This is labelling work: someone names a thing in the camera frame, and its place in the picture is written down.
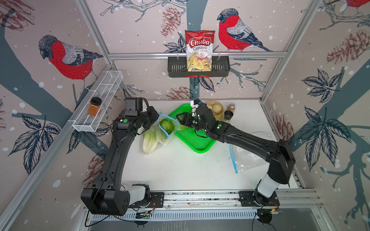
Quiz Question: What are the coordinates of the chinese cabbage front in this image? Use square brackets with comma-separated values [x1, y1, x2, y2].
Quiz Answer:
[142, 126, 158, 154]

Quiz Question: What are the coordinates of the black hanging wire basket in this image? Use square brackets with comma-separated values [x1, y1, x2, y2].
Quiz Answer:
[168, 56, 230, 78]

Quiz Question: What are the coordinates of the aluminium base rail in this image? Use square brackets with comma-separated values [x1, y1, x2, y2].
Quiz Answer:
[87, 189, 323, 225]

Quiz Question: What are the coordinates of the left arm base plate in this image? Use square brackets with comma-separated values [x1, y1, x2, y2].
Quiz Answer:
[129, 192, 164, 210]

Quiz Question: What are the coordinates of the clear zipper bag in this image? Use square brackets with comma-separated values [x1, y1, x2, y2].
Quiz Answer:
[229, 131, 276, 174]
[151, 112, 180, 148]

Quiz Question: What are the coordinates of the black lid spice shaker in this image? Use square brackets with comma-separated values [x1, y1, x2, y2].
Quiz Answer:
[224, 110, 234, 121]

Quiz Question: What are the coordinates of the chinese cabbage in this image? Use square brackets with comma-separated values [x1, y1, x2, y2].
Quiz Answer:
[142, 126, 158, 154]
[160, 118, 175, 135]

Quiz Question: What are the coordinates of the yellow bamboo steamer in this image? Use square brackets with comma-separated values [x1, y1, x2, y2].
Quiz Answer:
[206, 101, 225, 120]

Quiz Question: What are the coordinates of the white wire shelf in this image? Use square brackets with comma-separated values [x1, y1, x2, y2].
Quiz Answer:
[73, 71, 123, 132]

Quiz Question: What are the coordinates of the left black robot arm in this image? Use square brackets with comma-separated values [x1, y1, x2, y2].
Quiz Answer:
[81, 98, 159, 216]

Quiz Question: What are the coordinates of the orange spice jar black lid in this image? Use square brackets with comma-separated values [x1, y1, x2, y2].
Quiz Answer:
[87, 97, 102, 116]

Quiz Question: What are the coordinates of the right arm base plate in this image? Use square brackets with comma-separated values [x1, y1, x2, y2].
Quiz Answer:
[239, 191, 280, 207]

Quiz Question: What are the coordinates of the white steamed bun right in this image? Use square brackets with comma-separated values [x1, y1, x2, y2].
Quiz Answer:
[212, 104, 223, 115]

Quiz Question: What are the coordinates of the brown spice shaker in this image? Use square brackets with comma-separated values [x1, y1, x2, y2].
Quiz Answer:
[227, 103, 236, 113]

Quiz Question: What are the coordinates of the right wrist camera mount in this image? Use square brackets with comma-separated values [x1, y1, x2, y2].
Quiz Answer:
[190, 99, 203, 113]

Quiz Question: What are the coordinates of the red Chuba chips bag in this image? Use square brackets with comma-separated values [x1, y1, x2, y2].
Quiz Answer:
[185, 30, 215, 72]

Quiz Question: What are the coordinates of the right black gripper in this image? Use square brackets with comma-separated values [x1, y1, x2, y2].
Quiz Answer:
[174, 113, 209, 135]

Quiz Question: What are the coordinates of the green plastic basket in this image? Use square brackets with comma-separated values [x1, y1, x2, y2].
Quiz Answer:
[169, 104, 216, 154]

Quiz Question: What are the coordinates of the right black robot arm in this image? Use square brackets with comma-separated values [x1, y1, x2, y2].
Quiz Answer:
[176, 100, 295, 206]

